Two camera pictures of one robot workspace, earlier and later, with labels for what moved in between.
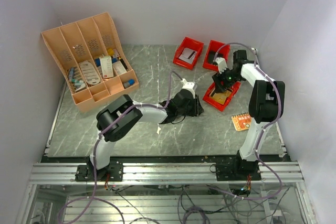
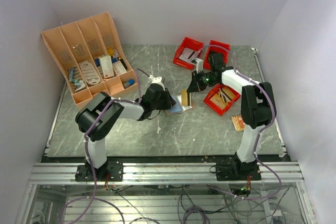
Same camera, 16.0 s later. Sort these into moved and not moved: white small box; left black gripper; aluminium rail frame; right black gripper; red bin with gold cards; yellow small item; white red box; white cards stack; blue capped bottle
Moved: red bin with gold cards; left black gripper; right black gripper
Not moved: blue capped bottle; white small box; yellow small item; white cards stack; aluminium rail frame; white red box
